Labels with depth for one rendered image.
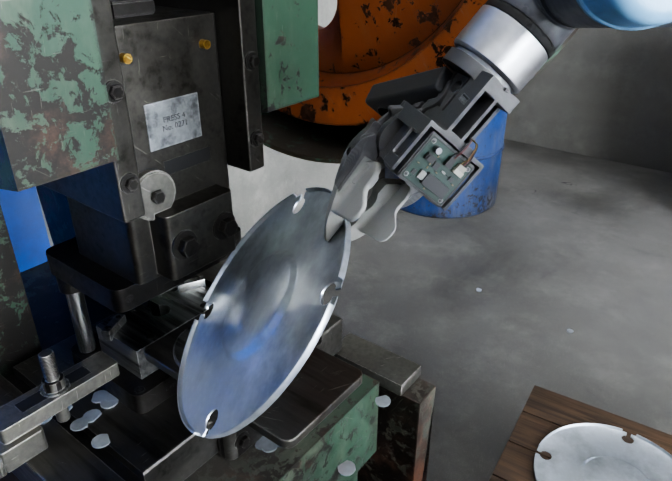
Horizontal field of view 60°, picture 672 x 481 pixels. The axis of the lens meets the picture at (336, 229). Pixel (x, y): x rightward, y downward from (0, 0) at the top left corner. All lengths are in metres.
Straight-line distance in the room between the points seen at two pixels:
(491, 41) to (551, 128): 3.49
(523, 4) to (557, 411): 0.99
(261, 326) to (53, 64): 0.30
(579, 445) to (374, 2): 0.91
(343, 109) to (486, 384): 1.21
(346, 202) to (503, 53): 0.19
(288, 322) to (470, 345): 1.53
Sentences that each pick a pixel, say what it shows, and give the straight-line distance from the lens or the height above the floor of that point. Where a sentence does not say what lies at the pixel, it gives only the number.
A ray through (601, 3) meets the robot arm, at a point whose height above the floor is 1.21.
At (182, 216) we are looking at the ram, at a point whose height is 0.97.
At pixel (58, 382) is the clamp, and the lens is 0.80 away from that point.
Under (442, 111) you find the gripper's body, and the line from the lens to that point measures 0.54.
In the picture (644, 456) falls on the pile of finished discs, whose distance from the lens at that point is 1.34.
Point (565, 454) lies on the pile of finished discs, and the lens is 1.29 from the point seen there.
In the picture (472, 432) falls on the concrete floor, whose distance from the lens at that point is 1.78.
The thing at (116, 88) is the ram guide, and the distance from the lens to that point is 0.58.
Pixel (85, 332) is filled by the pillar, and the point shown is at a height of 0.77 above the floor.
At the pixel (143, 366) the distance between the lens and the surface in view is 0.81.
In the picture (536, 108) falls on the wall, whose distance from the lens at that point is 4.02.
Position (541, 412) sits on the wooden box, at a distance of 1.36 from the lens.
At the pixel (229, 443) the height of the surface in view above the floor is 0.68.
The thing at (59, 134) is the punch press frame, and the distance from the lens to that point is 0.55.
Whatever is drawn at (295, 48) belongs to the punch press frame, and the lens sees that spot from 0.73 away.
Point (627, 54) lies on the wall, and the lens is 3.82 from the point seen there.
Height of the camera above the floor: 1.25
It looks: 27 degrees down
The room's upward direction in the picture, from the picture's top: straight up
